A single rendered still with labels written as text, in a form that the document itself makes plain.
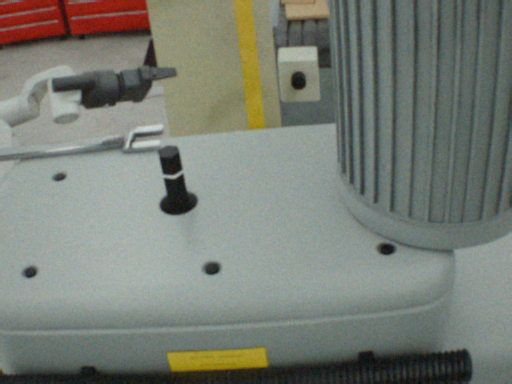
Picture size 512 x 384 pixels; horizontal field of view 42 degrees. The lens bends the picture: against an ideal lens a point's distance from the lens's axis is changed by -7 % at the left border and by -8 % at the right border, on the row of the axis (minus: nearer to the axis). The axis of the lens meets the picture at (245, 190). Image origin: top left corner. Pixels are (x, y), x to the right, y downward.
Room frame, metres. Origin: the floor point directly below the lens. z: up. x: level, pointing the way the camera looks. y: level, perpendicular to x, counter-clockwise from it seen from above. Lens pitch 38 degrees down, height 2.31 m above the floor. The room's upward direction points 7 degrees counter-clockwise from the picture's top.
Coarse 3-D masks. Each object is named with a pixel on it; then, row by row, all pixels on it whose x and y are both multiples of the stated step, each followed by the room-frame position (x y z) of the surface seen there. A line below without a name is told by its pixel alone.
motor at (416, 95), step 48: (336, 0) 0.50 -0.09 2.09; (384, 0) 0.45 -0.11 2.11; (432, 0) 0.42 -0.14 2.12; (480, 0) 0.42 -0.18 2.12; (336, 48) 0.50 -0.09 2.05; (384, 48) 0.45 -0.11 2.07; (432, 48) 0.42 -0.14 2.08; (480, 48) 0.41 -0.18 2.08; (336, 96) 0.52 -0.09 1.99; (384, 96) 0.45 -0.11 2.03; (432, 96) 0.42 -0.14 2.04; (480, 96) 0.42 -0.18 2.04; (384, 144) 0.45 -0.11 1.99; (432, 144) 0.42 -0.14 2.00; (480, 144) 0.42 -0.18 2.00; (384, 192) 0.45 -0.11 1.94; (432, 192) 0.42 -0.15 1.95; (480, 192) 0.42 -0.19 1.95; (432, 240) 0.42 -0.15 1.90; (480, 240) 0.41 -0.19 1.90
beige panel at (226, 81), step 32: (160, 0) 2.27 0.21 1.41; (192, 0) 2.26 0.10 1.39; (224, 0) 2.25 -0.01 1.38; (256, 0) 2.24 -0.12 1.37; (160, 32) 2.27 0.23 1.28; (192, 32) 2.26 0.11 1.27; (224, 32) 2.25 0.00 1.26; (256, 32) 2.24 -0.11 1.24; (160, 64) 2.27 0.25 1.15; (192, 64) 2.26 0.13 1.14; (224, 64) 2.25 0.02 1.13; (256, 64) 2.24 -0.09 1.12; (192, 96) 2.26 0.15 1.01; (224, 96) 2.26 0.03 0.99; (256, 96) 2.24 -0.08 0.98; (192, 128) 2.27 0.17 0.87; (224, 128) 2.26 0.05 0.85; (256, 128) 2.24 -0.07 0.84
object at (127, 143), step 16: (144, 128) 0.66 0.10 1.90; (160, 128) 0.66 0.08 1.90; (48, 144) 0.66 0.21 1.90; (64, 144) 0.65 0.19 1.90; (80, 144) 0.65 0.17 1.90; (96, 144) 0.64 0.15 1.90; (112, 144) 0.64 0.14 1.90; (128, 144) 0.63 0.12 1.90; (144, 144) 0.63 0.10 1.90; (160, 144) 0.63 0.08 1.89; (0, 160) 0.65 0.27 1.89
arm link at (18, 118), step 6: (18, 96) 1.38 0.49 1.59; (0, 102) 1.38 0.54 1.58; (6, 102) 1.37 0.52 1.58; (12, 102) 1.36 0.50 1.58; (0, 108) 1.36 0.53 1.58; (6, 108) 1.36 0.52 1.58; (12, 108) 1.35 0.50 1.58; (18, 108) 1.35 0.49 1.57; (0, 114) 1.35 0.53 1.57; (6, 114) 1.35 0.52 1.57; (12, 114) 1.34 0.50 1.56; (18, 114) 1.34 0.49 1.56; (6, 120) 1.34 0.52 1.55; (12, 120) 1.34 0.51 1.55; (18, 120) 1.34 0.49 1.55; (24, 120) 1.35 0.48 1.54; (12, 126) 1.35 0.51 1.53
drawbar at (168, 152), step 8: (160, 152) 0.53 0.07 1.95; (168, 152) 0.53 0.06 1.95; (176, 152) 0.53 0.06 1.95; (160, 160) 0.53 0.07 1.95; (168, 160) 0.52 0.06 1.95; (176, 160) 0.53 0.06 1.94; (168, 168) 0.52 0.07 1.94; (176, 168) 0.52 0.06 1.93; (168, 184) 0.52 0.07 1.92; (176, 184) 0.52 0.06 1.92; (184, 184) 0.53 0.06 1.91; (168, 192) 0.52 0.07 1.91; (176, 192) 0.52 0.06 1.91; (184, 192) 0.53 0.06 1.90; (168, 200) 0.53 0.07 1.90; (176, 200) 0.52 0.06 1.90; (184, 200) 0.53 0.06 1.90; (176, 208) 0.52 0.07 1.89; (184, 208) 0.52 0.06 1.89
